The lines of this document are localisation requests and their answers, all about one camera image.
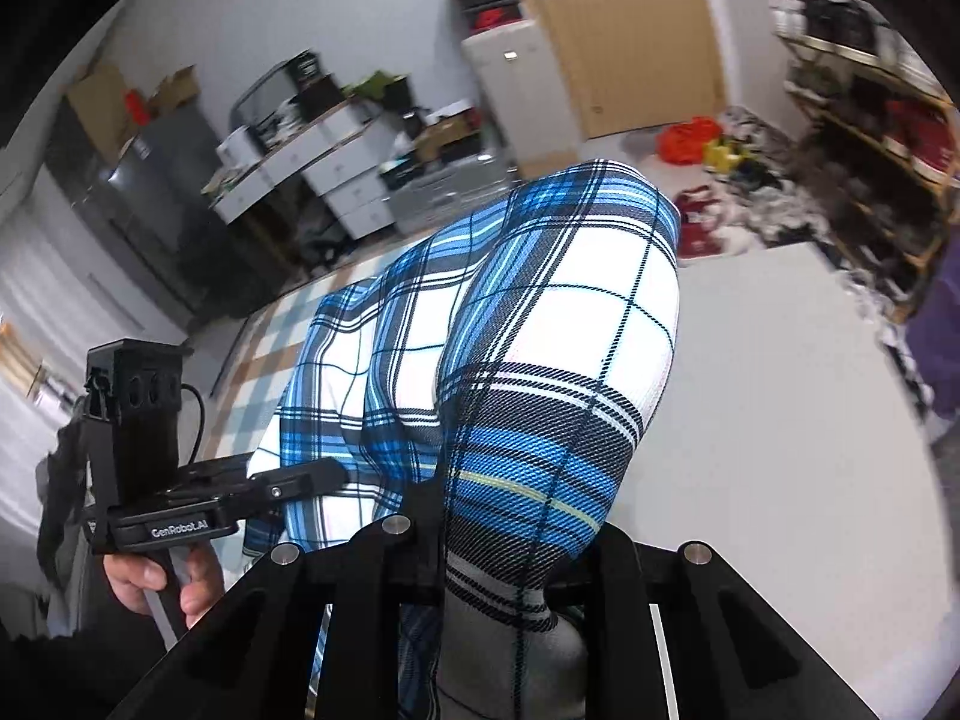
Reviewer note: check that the red shoes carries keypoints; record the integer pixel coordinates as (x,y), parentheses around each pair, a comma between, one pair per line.
(697,225)

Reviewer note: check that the brown checked blanket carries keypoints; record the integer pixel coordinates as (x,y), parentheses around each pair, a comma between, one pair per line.
(262,360)

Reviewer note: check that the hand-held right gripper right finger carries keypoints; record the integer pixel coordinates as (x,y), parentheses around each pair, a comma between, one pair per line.
(600,577)

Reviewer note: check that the wooden door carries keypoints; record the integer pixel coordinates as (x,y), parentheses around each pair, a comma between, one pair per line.
(622,37)

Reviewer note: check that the grey printer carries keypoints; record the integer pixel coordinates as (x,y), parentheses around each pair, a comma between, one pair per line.
(262,101)

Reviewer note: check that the grey storage crate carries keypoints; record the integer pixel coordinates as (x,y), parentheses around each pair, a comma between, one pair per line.
(450,195)

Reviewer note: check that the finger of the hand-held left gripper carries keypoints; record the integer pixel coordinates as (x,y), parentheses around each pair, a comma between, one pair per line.
(300,480)

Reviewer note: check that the open cardboard box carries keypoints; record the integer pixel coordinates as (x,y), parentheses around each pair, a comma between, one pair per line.
(97,105)
(174,88)

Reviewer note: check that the wooden shoe rack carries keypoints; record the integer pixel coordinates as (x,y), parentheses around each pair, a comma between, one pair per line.
(862,90)

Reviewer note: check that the green bag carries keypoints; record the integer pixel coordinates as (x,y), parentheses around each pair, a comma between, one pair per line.
(379,84)

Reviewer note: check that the purple cloth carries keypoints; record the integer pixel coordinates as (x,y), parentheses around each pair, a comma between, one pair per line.
(937,330)

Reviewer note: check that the person's left hand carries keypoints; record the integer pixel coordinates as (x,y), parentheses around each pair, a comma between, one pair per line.
(131,577)

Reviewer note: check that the blue plaid shirt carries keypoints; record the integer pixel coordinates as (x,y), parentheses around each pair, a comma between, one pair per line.
(525,315)

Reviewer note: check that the white tall cabinet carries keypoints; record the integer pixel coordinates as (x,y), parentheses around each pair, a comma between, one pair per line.
(517,97)

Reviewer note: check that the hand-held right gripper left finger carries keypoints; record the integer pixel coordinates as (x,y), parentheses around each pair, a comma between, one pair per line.
(420,540)

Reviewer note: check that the dark grey refrigerator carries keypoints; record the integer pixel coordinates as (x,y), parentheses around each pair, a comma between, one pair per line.
(150,202)

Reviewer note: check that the white desk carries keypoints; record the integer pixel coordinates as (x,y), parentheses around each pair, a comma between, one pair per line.
(255,187)

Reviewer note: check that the orange-red plastic bag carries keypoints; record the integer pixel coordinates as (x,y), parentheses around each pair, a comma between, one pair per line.
(686,141)

